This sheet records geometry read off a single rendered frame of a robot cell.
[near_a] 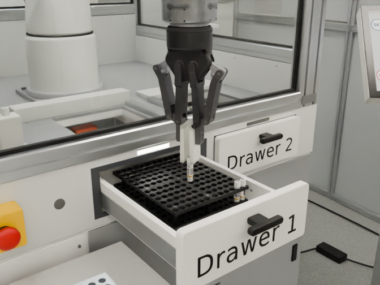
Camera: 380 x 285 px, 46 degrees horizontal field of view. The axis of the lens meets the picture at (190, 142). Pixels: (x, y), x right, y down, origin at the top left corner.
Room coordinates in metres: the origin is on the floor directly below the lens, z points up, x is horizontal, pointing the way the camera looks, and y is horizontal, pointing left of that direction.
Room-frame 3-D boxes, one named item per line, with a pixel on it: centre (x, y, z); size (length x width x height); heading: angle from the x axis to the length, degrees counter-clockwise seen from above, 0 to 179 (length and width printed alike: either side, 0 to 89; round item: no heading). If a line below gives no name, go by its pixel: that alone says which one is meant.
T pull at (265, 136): (1.06, -0.19, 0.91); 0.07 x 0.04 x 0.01; 128
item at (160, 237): (0.83, 0.03, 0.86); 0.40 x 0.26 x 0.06; 38
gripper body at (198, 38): (0.75, 0.00, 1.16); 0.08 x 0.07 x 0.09; 64
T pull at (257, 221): (0.64, -0.11, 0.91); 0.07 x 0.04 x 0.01; 128
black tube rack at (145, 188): (0.82, 0.02, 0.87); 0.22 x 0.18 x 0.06; 38
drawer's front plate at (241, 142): (1.08, -0.18, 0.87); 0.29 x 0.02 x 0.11; 128
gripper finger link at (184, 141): (0.75, 0.01, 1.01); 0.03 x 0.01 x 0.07; 154
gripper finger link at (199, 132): (0.74, -0.02, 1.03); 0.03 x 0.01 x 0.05; 64
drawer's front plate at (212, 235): (0.66, -0.10, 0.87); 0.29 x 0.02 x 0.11; 128
